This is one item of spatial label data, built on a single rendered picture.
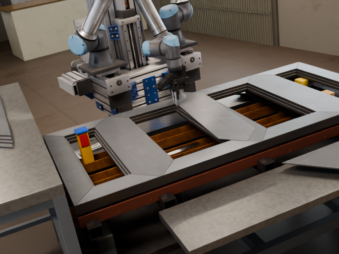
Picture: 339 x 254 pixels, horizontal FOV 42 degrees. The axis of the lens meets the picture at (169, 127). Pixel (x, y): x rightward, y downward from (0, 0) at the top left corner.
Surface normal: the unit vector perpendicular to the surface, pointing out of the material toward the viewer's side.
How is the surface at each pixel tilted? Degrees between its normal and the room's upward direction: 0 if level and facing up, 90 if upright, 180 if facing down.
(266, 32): 90
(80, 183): 0
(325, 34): 90
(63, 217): 90
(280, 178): 0
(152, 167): 0
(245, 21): 90
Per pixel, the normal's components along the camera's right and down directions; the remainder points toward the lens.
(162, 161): -0.14, -0.90
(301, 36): -0.84, 0.33
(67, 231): 0.40, 0.32
